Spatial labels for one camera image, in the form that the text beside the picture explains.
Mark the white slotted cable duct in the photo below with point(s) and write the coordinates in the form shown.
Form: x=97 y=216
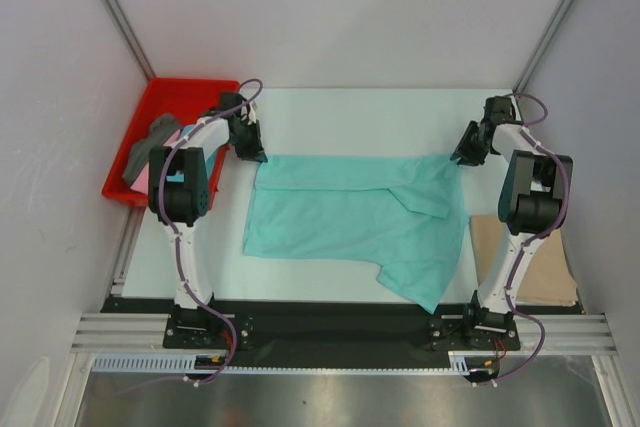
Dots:
x=207 y=364

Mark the right aluminium corner post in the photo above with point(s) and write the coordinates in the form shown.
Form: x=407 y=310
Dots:
x=551 y=30

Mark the red plastic bin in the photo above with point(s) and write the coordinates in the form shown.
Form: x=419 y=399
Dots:
x=184 y=98

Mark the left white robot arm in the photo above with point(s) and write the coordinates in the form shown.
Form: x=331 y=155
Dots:
x=179 y=192

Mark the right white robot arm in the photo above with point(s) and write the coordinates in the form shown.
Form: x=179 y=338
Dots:
x=532 y=205

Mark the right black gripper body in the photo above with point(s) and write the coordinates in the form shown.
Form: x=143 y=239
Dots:
x=483 y=146

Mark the grey t shirt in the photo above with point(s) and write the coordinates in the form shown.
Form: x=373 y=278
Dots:
x=164 y=129

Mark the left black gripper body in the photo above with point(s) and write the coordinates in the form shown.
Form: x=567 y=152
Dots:
x=248 y=134

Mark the folded beige t shirt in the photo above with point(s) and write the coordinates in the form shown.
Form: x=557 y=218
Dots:
x=547 y=280

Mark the aluminium corner post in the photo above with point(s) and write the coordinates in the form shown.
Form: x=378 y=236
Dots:
x=551 y=30
x=123 y=25

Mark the aluminium rail frame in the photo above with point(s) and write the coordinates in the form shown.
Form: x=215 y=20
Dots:
x=561 y=369

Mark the left aluminium corner post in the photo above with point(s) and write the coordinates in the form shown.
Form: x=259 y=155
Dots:
x=123 y=25

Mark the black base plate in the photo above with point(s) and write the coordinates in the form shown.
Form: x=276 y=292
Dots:
x=319 y=335

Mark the blue t shirt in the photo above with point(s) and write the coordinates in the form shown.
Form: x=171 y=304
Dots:
x=212 y=157

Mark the mint green t shirt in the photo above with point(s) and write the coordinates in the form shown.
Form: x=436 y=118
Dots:
x=405 y=215

